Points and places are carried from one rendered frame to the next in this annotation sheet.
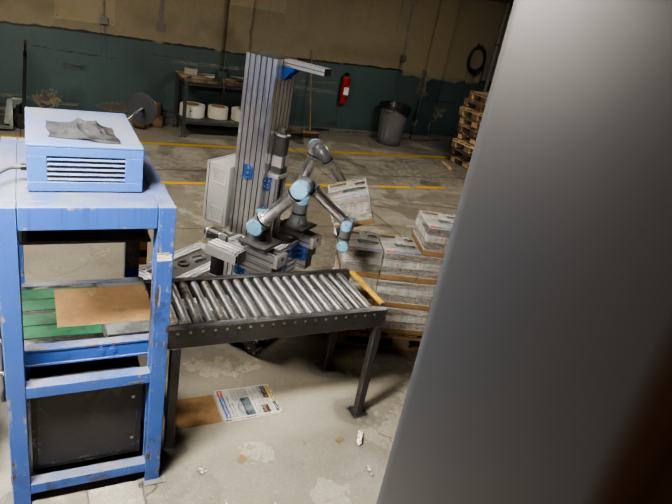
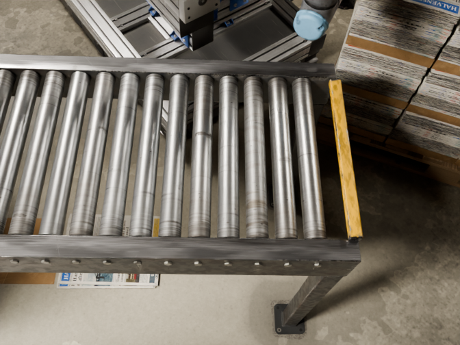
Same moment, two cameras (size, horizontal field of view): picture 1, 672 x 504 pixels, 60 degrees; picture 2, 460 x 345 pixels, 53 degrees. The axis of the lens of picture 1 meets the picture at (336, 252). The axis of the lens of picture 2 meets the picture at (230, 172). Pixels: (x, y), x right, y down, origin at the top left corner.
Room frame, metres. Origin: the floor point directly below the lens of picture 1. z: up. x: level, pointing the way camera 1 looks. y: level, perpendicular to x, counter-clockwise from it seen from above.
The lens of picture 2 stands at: (2.73, -0.24, 1.74)
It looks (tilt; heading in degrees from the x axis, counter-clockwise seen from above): 62 degrees down; 25
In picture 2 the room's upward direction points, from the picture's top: 5 degrees clockwise
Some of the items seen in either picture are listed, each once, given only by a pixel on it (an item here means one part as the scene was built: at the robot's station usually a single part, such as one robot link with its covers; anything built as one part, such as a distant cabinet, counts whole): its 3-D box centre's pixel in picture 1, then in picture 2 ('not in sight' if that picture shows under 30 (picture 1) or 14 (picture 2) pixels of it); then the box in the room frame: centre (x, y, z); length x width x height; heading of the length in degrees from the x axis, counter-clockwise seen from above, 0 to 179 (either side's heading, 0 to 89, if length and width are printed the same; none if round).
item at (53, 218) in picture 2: (267, 298); (67, 150); (3.05, 0.35, 0.77); 0.47 x 0.05 x 0.05; 30
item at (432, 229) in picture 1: (437, 234); not in sight; (4.21, -0.74, 0.95); 0.38 x 0.29 x 0.23; 10
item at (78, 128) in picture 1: (82, 126); not in sight; (2.45, 1.18, 1.78); 0.32 x 0.28 x 0.05; 30
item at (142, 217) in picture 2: (297, 296); (148, 151); (3.14, 0.18, 0.77); 0.47 x 0.05 x 0.05; 30
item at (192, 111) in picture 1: (232, 101); not in sight; (9.67, 2.13, 0.55); 1.80 x 0.70 x 1.09; 120
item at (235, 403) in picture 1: (248, 401); (112, 248); (3.04, 0.38, 0.01); 0.37 x 0.28 x 0.01; 120
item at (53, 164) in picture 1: (81, 147); not in sight; (2.54, 1.22, 1.65); 0.60 x 0.45 x 0.20; 30
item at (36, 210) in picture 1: (82, 179); not in sight; (2.54, 1.22, 1.50); 0.94 x 0.68 x 0.10; 30
